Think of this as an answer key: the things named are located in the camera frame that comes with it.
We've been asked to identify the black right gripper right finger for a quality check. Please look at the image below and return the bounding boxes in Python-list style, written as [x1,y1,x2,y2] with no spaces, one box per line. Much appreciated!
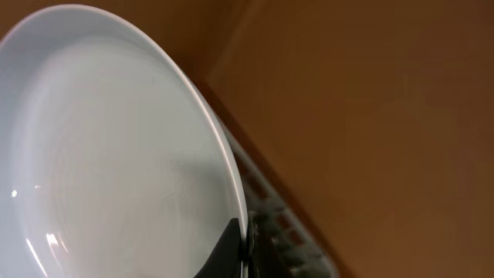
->
[247,215,286,278]

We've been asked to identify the light blue plate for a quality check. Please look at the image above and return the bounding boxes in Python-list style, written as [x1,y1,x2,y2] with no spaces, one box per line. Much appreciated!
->
[1,5,247,277]

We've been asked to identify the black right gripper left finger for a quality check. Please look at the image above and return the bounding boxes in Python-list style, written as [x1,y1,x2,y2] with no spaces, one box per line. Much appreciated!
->
[195,218,242,278]

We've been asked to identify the grey dishwasher rack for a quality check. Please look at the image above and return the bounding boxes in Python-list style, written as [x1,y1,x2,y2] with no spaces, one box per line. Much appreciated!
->
[221,124,340,278]

